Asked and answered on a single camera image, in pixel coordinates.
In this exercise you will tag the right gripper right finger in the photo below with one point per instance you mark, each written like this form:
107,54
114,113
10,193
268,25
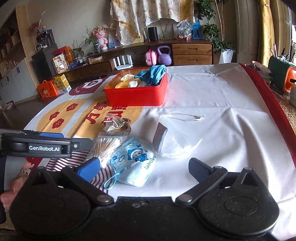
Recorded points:
199,170

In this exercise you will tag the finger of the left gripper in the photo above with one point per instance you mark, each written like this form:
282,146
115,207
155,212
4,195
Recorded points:
51,135

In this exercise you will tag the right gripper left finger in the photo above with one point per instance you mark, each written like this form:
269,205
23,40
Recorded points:
89,169

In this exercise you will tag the cotton swab pack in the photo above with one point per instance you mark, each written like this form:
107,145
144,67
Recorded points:
105,145

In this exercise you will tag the white face mask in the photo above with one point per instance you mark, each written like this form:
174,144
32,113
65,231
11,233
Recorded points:
174,137

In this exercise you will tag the blue child mask pack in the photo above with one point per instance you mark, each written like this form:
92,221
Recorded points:
132,163

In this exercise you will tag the clear bag with red label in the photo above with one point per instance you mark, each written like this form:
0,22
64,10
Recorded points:
112,122

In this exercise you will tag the brown hair scrunchie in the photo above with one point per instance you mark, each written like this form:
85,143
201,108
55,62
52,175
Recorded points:
126,127

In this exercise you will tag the blue cloth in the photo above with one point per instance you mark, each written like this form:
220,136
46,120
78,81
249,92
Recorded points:
153,76

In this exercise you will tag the yellow rubber duck toy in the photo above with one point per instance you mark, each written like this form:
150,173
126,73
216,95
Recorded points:
131,83

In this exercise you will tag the left hand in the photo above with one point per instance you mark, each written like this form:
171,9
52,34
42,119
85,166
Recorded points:
8,196

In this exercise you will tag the orange box on floor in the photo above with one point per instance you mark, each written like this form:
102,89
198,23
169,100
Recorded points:
47,89

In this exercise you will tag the yellow box on floor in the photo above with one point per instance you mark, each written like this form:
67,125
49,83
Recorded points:
61,84

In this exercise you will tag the printed tablecloth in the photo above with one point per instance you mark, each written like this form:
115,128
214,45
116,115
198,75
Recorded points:
246,139

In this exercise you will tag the black cabinet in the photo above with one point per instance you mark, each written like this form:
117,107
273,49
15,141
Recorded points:
43,63

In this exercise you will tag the cereal box on cabinet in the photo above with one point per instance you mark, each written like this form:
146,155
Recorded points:
60,63

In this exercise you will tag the white router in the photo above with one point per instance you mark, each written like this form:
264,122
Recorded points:
122,62

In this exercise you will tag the white cloth in box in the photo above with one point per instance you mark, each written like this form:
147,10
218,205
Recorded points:
130,76

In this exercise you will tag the red tin box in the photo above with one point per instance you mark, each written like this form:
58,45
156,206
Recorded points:
136,96

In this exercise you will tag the small potted plant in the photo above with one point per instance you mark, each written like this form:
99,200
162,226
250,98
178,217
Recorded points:
91,39

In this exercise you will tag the pink doll figure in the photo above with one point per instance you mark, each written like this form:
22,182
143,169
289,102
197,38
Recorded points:
100,37

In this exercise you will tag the purple kettlebell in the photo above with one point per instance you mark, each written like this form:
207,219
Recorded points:
164,58

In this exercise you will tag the white plant pot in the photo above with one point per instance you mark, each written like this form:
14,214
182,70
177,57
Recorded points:
226,56

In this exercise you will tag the wooden TV cabinet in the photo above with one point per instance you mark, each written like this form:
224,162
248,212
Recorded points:
193,52

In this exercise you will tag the dark green container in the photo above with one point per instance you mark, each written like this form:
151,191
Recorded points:
278,71

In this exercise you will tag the blue box on cabinet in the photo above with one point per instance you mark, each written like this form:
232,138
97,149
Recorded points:
196,31

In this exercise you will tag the floral draped cloth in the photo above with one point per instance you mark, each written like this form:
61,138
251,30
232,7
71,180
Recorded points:
129,18

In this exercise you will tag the yellow curtain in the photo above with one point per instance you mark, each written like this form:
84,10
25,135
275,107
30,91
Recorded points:
266,32

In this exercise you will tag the clear plastic bag on cabinet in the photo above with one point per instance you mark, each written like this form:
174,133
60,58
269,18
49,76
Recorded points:
184,30

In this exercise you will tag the black speaker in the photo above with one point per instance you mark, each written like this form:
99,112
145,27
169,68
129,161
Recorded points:
153,34

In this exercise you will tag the standing air conditioner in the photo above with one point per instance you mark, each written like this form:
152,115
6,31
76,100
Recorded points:
247,25

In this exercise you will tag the tall green plant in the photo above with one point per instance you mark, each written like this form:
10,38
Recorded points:
214,28

